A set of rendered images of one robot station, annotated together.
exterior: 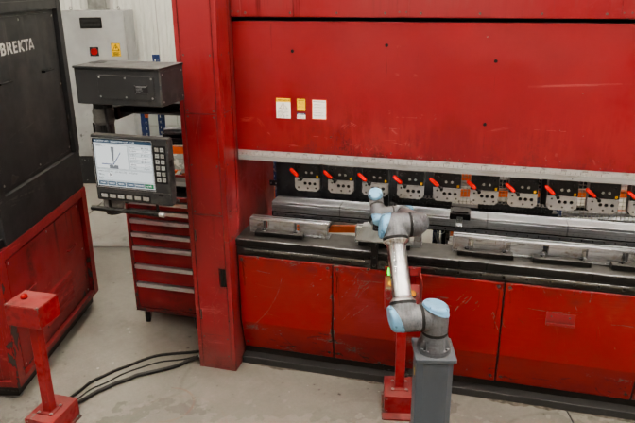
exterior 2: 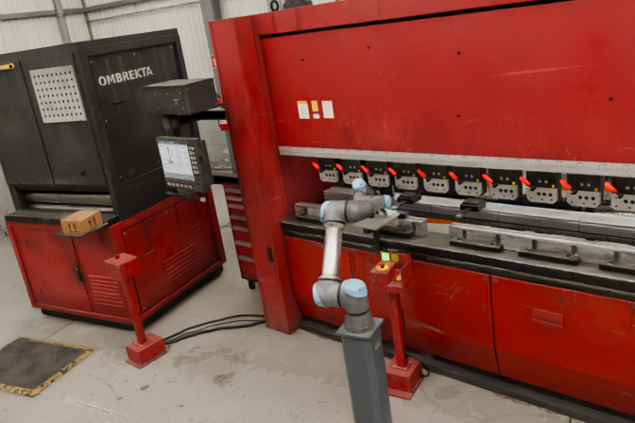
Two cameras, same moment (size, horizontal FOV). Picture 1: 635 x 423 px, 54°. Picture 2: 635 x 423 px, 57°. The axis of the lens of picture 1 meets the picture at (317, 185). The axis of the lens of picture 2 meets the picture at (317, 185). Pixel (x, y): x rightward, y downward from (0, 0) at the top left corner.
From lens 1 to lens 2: 1.61 m
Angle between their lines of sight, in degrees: 27
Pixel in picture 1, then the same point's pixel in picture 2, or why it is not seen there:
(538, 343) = (529, 340)
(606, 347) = (599, 354)
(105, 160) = (165, 157)
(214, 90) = (243, 97)
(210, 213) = (255, 200)
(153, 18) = not seen: hidden behind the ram
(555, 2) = not seen: outside the picture
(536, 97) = (500, 86)
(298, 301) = not seen: hidden behind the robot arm
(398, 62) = (379, 62)
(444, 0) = (405, 0)
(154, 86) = (183, 98)
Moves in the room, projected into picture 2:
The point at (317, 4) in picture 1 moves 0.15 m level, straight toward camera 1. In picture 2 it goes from (312, 17) to (300, 19)
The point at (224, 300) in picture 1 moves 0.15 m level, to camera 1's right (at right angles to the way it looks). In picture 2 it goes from (273, 274) to (291, 275)
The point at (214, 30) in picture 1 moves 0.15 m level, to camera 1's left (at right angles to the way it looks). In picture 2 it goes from (236, 49) to (217, 51)
